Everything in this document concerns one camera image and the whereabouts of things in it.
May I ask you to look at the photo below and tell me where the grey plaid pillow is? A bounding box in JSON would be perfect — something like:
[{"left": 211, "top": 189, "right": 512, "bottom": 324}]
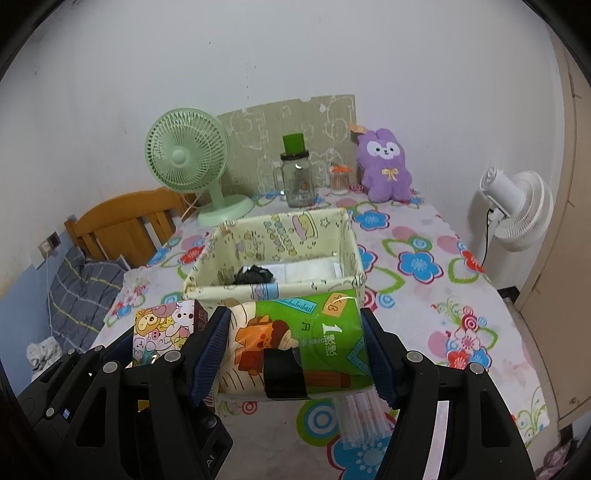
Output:
[{"left": 48, "top": 246, "right": 128, "bottom": 353}]

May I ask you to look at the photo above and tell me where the floral tablecloth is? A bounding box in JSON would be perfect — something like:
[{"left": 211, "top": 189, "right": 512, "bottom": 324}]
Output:
[{"left": 89, "top": 184, "right": 551, "bottom": 480}]

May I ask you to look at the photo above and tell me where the clear plastic straw pack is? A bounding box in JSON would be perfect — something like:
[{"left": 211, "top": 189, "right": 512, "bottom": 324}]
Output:
[{"left": 332, "top": 388, "right": 390, "bottom": 450}]

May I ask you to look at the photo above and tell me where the black plastic bag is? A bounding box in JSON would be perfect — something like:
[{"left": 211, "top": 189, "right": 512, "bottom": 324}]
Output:
[{"left": 232, "top": 265, "right": 274, "bottom": 285}]

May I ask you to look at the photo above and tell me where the wall power socket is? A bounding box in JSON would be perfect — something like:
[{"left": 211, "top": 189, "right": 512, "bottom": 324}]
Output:
[{"left": 38, "top": 232, "right": 61, "bottom": 259}]

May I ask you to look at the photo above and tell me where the green desk fan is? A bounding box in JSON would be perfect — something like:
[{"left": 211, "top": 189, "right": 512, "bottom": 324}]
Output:
[{"left": 144, "top": 108, "right": 253, "bottom": 227}]

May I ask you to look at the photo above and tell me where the white tissue pack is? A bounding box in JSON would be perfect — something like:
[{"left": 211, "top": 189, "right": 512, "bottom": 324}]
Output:
[{"left": 264, "top": 258, "right": 342, "bottom": 283}]

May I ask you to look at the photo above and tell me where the white standing fan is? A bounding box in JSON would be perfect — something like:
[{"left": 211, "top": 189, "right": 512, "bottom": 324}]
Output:
[{"left": 468, "top": 166, "right": 555, "bottom": 279}]

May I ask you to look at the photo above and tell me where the toothpick jar orange lid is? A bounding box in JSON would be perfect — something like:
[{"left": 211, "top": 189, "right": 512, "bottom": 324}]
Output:
[{"left": 329, "top": 164, "right": 352, "bottom": 195}]

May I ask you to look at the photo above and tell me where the green cartoon wall mat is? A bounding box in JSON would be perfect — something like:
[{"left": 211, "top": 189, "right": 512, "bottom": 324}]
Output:
[{"left": 215, "top": 94, "right": 358, "bottom": 195}]

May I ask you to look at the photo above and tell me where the beige door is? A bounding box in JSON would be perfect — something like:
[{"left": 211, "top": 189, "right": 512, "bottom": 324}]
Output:
[{"left": 516, "top": 34, "right": 590, "bottom": 427}]

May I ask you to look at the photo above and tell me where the yellow cartoon fabric storage box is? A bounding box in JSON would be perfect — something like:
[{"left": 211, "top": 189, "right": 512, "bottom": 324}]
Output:
[{"left": 183, "top": 208, "right": 367, "bottom": 313}]

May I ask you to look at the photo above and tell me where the purple plush bunny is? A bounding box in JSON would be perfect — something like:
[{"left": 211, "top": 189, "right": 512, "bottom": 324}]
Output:
[{"left": 356, "top": 128, "right": 413, "bottom": 203}]

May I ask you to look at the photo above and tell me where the cartoon animal tissue pack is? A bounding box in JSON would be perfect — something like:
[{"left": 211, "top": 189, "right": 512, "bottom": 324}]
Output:
[{"left": 132, "top": 300, "right": 208, "bottom": 366}]

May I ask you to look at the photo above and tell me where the glass jar with green cup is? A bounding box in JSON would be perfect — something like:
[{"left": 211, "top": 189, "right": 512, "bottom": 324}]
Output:
[{"left": 280, "top": 133, "right": 315, "bottom": 208}]

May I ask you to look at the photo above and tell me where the green cartoon tissue pack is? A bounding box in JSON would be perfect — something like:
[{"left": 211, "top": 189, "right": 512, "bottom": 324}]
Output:
[{"left": 217, "top": 290, "right": 373, "bottom": 401}]

